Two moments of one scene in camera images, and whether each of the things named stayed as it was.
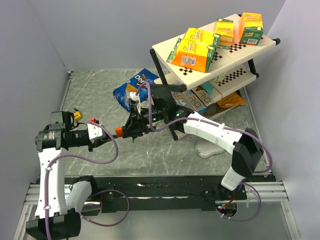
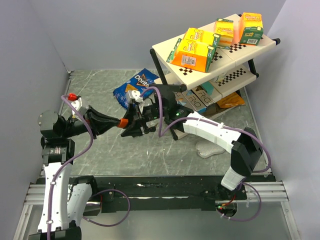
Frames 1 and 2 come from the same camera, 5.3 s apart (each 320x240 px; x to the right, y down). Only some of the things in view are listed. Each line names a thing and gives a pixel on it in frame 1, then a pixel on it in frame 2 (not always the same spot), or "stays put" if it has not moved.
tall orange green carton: [251, 28] stays put
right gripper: [133, 128] stays put
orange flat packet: [232, 99] stays put
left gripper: [98, 141] to [99, 122]
